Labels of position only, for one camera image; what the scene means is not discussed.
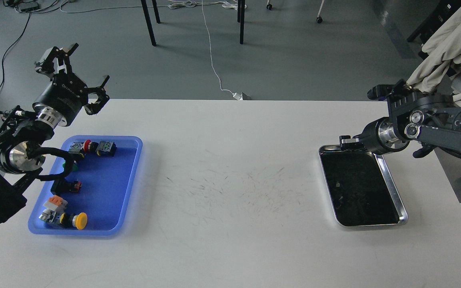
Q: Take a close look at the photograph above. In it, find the silver metal tray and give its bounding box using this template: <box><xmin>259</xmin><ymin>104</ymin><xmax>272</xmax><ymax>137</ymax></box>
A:
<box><xmin>319</xmin><ymin>145</ymin><xmax>408</xmax><ymax>228</ymax></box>

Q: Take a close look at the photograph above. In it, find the green push button switch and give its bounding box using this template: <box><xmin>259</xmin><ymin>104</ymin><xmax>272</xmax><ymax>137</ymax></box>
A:
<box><xmin>62</xmin><ymin>161</ymin><xmax>79</xmax><ymax>172</ymax></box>

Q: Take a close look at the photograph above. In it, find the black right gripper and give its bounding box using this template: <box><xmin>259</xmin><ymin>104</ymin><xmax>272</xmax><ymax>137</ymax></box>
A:
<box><xmin>339</xmin><ymin>117</ymin><xmax>409</xmax><ymax>155</ymax></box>

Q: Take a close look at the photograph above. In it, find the red push button switch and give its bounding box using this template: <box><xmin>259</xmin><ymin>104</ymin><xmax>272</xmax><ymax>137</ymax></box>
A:
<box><xmin>68</xmin><ymin>139</ymin><xmax>91</xmax><ymax>154</ymax></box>

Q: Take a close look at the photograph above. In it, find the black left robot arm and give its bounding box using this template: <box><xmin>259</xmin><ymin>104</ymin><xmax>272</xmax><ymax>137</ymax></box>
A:
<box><xmin>0</xmin><ymin>43</ymin><xmax>110</xmax><ymax>224</ymax></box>

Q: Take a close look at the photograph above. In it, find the yellow push button switch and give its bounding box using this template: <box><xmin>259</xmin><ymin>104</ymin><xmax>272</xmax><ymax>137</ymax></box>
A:
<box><xmin>39</xmin><ymin>209</ymin><xmax>88</xmax><ymax>230</ymax></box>

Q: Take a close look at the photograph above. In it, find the black red switch part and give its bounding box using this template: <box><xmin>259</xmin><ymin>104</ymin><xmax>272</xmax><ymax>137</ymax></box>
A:
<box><xmin>50</xmin><ymin>178</ymin><xmax>82</xmax><ymax>196</ymax></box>

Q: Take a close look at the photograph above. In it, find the black floor cable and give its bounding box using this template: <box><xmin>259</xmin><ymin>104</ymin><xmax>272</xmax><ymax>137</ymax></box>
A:
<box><xmin>0</xmin><ymin>12</ymin><xmax>33</xmax><ymax>140</ymax></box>

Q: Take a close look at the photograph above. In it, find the black table leg left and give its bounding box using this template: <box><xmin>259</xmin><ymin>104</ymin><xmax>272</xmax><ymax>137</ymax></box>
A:
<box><xmin>140</xmin><ymin>0</ymin><xmax>161</xmax><ymax>47</ymax></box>

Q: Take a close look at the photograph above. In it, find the white cable with adapter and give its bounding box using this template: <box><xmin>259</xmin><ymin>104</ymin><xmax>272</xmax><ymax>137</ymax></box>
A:
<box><xmin>201</xmin><ymin>0</ymin><xmax>251</xmax><ymax>101</ymax></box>

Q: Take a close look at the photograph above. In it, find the black table leg right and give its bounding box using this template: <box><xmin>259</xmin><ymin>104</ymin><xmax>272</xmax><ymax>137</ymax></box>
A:
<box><xmin>237</xmin><ymin>0</ymin><xmax>245</xmax><ymax>44</ymax></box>

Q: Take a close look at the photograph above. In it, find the black table leg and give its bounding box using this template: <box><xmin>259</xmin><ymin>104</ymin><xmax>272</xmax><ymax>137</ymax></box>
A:
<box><xmin>140</xmin><ymin>0</ymin><xmax>161</xmax><ymax>47</ymax></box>
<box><xmin>237</xmin><ymin>0</ymin><xmax>245</xmax><ymax>44</ymax></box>

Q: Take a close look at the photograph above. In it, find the beige jacket on chair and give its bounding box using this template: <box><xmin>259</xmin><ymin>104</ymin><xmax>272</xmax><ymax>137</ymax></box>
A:
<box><xmin>406</xmin><ymin>7</ymin><xmax>461</xmax><ymax>93</ymax></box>

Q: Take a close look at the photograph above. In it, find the orange grey contact block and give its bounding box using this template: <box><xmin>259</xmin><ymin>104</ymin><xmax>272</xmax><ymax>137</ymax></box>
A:
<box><xmin>44</xmin><ymin>195</ymin><xmax>69</xmax><ymax>213</ymax></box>

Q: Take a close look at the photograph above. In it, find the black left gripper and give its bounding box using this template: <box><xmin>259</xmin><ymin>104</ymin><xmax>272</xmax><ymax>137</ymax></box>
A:
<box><xmin>33</xmin><ymin>43</ymin><xmax>110</xmax><ymax>126</ymax></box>

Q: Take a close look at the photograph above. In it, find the blue plastic tray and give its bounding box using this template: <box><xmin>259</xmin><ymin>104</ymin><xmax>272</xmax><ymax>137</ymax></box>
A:
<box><xmin>28</xmin><ymin>135</ymin><xmax>143</xmax><ymax>237</ymax></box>

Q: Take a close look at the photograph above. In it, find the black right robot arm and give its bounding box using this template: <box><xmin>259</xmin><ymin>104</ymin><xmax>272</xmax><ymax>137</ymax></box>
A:
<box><xmin>339</xmin><ymin>80</ymin><xmax>461</xmax><ymax>159</ymax></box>

